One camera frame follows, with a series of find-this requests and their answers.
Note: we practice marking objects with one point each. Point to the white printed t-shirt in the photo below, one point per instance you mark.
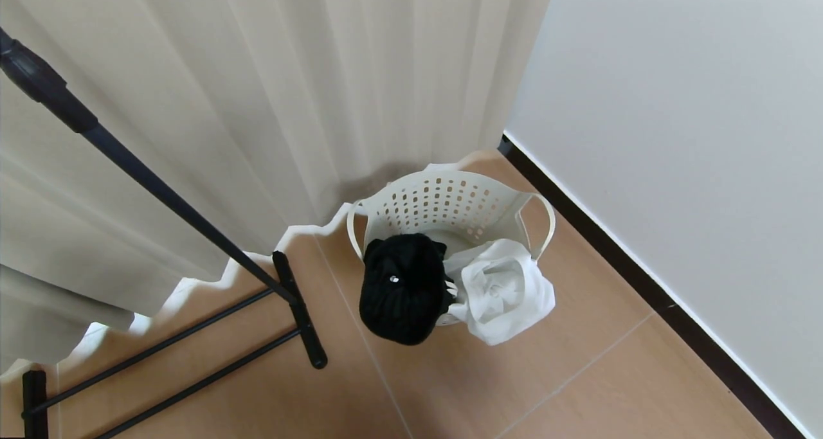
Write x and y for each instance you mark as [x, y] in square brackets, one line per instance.
[508, 291]

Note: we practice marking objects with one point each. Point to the white laundry basket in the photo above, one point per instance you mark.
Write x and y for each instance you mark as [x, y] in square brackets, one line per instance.
[443, 201]

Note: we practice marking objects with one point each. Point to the black clothes rack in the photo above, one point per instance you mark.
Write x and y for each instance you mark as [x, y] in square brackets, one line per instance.
[38, 82]

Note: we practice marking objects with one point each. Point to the black garment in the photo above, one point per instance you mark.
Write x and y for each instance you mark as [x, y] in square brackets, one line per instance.
[405, 297]

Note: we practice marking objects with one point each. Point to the beige curtain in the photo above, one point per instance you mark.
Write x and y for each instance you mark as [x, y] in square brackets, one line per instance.
[257, 105]

